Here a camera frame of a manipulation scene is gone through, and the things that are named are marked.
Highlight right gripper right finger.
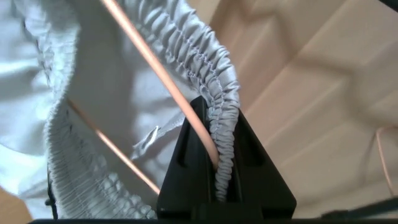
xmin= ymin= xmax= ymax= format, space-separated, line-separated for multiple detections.
xmin=229 ymin=108 xmax=297 ymax=218

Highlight beige curtain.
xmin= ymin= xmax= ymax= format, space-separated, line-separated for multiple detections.
xmin=186 ymin=0 xmax=398 ymax=219

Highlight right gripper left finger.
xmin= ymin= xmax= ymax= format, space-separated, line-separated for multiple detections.
xmin=157 ymin=95 xmax=218 ymax=218

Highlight pale grey shorts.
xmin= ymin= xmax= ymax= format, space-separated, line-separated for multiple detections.
xmin=0 ymin=0 xmax=242 ymax=220

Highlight pink clothes hanger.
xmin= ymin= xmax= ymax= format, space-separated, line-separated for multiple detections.
xmin=374 ymin=125 xmax=396 ymax=197
xmin=66 ymin=0 xmax=221 ymax=196

